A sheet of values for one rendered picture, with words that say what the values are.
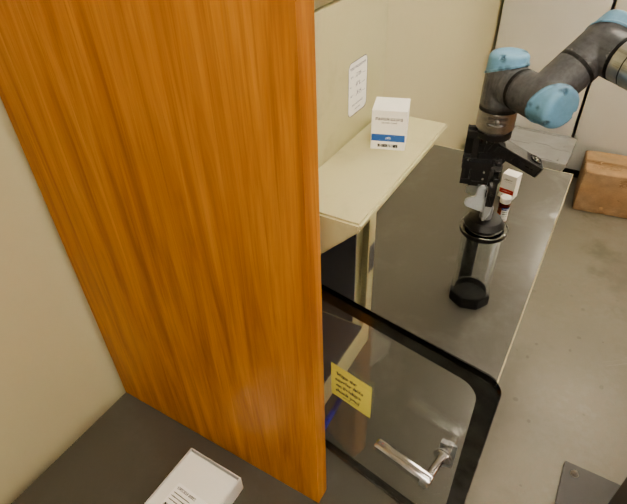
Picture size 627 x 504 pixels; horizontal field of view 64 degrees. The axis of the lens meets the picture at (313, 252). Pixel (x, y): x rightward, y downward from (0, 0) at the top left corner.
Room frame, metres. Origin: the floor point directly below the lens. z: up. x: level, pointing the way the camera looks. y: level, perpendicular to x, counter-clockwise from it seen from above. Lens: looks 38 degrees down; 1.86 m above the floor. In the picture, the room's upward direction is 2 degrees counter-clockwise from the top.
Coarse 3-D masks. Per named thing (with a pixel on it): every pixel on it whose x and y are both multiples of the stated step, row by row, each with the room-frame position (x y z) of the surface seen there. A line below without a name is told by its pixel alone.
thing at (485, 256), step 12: (504, 228) 0.93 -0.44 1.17; (468, 240) 0.92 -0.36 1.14; (468, 252) 0.92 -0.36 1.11; (480, 252) 0.90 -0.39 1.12; (492, 252) 0.90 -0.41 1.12; (456, 264) 0.95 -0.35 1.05; (468, 264) 0.91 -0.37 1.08; (480, 264) 0.90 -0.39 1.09; (492, 264) 0.91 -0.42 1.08; (456, 276) 0.94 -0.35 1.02; (468, 276) 0.91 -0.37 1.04; (480, 276) 0.90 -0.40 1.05; (492, 276) 0.92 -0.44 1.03; (456, 288) 0.93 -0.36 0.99; (468, 288) 0.90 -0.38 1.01; (480, 288) 0.90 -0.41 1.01
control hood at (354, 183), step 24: (360, 144) 0.69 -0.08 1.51; (408, 144) 0.69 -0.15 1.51; (432, 144) 0.69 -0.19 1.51; (336, 168) 0.62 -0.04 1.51; (360, 168) 0.62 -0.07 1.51; (384, 168) 0.62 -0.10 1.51; (408, 168) 0.62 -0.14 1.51; (336, 192) 0.56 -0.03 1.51; (360, 192) 0.56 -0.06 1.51; (384, 192) 0.55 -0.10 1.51; (336, 216) 0.50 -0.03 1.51; (360, 216) 0.50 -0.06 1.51; (336, 240) 0.50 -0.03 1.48
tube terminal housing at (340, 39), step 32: (352, 0) 0.71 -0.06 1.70; (384, 0) 0.80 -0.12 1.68; (320, 32) 0.64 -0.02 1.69; (352, 32) 0.71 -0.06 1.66; (384, 32) 0.81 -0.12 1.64; (320, 64) 0.64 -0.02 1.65; (384, 64) 0.81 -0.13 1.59; (320, 96) 0.64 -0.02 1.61; (320, 128) 0.64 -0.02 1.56; (352, 128) 0.72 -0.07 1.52; (320, 160) 0.63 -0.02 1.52
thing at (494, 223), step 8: (464, 216) 0.97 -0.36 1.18; (472, 216) 0.95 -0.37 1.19; (480, 216) 0.94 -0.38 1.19; (488, 216) 0.93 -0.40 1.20; (496, 216) 0.95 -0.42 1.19; (472, 224) 0.93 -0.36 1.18; (480, 224) 0.92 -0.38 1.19; (488, 224) 0.92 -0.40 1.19; (496, 224) 0.92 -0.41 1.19; (504, 224) 0.93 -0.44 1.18; (480, 232) 0.91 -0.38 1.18; (488, 232) 0.90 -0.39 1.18; (496, 232) 0.90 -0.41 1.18
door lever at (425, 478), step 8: (376, 448) 0.38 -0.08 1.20; (384, 448) 0.37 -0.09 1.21; (392, 448) 0.37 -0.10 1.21; (384, 456) 0.37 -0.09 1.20; (392, 456) 0.36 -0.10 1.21; (400, 456) 0.36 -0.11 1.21; (440, 456) 0.36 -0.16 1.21; (448, 456) 0.36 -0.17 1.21; (400, 464) 0.35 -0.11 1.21; (408, 464) 0.35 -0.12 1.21; (416, 464) 0.35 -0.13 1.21; (432, 464) 0.35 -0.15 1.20; (440, 464) 0.35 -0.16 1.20; (448, 464) 0.35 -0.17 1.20; (408, 472) 0.34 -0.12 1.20; (416, 472) 0.34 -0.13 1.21; (424, 472) 0.34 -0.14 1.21; (432, 472) 0.34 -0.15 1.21; (416, 480) 0.33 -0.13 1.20; (424, 480) 0.33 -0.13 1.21; (432, 480) 0.33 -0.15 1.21; (424, 488) 0.32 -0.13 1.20
